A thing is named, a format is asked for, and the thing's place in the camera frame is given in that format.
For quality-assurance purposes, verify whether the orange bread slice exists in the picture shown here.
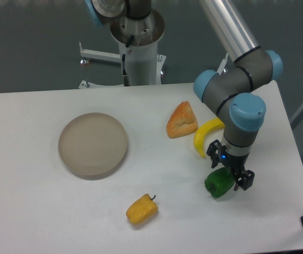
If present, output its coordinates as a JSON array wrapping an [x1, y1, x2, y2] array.
[[166, 101, 198, 139]]

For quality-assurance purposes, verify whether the beige round plate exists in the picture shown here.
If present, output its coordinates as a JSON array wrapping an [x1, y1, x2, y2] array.
[[58, 113, 128, 180]]

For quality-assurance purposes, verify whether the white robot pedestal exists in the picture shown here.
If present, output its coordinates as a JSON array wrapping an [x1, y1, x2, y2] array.
[[79, 9, 166, 86]]

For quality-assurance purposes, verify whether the yellow banana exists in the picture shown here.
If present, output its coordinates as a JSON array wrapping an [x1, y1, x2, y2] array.
[[194, 117, 225, 158]]

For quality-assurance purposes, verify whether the black pedestal cable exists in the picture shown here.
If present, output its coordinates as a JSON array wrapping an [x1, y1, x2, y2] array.
[[121, 34, 135, 87]]

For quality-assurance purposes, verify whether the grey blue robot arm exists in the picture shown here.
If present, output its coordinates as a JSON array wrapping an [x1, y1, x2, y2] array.
[[85, 1, 283, 190]]

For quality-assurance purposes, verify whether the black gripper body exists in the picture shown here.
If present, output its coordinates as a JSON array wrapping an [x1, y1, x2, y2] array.
[[218, 151, 249, 176]]

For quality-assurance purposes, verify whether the yellow bell pepper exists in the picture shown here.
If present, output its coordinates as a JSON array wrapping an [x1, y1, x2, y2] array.
[[126, 194, 159, 225]]

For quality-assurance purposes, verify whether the green bell pepper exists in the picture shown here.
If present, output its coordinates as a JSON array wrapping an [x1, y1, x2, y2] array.
[[204, 167, 235, 198]]

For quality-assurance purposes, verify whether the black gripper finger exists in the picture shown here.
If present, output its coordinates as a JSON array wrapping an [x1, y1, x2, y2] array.
[[234, 169, 255, 191], [206, 140, 227, 168]]

